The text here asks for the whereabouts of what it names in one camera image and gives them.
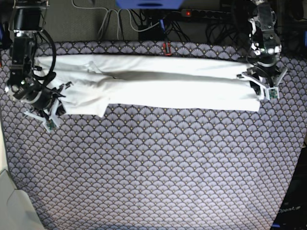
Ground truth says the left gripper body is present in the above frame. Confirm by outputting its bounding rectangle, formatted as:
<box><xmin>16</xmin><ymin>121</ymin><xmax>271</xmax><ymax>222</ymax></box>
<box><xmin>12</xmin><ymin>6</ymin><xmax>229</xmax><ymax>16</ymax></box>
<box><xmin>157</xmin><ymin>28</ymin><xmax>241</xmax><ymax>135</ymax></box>
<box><xmin>237</xmin><ymin>56</ymin><xmax>288</xmax><ymax>100</ymax></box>

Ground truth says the black power strip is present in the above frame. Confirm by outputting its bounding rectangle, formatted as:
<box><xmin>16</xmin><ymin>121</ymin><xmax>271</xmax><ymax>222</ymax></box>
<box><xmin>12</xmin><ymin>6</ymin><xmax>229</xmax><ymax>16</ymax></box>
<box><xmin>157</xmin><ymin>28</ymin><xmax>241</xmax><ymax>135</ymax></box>
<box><xmin>181</xmin><ymin>9</ymin><xmax>231</xmax><ymax>19</ymax></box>

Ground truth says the white printed T-shirt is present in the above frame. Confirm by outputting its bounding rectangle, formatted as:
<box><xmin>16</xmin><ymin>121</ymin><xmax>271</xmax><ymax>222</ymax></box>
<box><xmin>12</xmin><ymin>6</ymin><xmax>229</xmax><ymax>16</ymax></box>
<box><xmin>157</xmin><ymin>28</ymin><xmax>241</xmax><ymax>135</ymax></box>
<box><xmin>48</xmin><ymin>55</ymin><xmax>264</xmax><ymax>117</ymax></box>

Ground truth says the white cable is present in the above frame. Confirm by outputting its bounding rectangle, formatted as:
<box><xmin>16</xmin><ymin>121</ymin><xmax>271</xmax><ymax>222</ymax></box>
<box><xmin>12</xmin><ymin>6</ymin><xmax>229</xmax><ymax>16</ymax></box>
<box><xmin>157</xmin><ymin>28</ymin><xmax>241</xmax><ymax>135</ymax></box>
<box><xmin>71</xmin><ymin>0</ymin><xmax>161</xmax><ymax>40</ymax></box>

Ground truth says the red table clamp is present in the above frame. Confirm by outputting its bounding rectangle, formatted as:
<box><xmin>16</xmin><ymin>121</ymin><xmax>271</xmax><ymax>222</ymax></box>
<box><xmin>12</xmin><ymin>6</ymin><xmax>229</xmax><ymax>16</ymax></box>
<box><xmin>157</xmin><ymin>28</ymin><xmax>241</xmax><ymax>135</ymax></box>
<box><xmin>163</xmin><ymin>42</ymin><xmax>172</xmax><ymax>56</ymax></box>

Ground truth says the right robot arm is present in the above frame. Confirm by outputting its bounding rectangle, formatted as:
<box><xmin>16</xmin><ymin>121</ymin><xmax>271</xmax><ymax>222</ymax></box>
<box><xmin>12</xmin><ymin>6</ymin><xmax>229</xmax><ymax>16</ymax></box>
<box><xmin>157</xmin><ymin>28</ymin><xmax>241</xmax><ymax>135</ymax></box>
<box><xmin>5</xmin><ymin>0</ymin><xmax>72</xmax><ymax>132</ymax></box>

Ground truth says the black OpenArm box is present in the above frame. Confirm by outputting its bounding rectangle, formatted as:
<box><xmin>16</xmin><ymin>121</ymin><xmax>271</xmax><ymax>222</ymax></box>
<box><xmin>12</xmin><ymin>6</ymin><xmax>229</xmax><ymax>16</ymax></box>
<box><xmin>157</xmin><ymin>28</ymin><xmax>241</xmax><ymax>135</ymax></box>
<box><xmin>271</xmin><ymin>148</ymin><xmax>307</xmax><ymax>230</ymax></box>

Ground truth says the grey fan-pattern tablecloth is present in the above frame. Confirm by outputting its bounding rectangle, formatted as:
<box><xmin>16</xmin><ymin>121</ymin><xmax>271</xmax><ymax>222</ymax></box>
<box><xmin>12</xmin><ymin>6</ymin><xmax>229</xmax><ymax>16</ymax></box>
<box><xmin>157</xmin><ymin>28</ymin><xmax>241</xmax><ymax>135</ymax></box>
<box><xmin>0</xmin><ymin>55</ymin><xmax>307</xmax><ymax>230</ymax></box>

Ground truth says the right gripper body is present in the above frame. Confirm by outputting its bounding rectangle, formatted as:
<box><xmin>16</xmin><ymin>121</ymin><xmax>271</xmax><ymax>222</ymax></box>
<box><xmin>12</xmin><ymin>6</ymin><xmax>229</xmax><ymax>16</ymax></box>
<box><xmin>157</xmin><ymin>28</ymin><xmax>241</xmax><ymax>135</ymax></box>
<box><xmin>6</xmin><ymin>80</ymin><xmax>72</xmax><ymax>133</ymax></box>

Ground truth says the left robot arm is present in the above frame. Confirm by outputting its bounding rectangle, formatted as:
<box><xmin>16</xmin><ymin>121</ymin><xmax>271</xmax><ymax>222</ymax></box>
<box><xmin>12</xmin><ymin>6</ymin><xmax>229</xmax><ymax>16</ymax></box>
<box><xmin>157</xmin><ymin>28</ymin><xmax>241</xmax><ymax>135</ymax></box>
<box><xmin>231</xmin><ymin>0</ymin><xmax>288</xmax><ymax>100</ymax></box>

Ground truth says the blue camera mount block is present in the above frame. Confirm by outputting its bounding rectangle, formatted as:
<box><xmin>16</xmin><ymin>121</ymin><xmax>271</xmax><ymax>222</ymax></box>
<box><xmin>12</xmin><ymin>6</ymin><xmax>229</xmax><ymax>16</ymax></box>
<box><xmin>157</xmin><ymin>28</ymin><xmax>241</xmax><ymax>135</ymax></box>
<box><xmin>116</xmin><ymin>0</ymin><xmax>183</xmax><ymax>10</ymax></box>

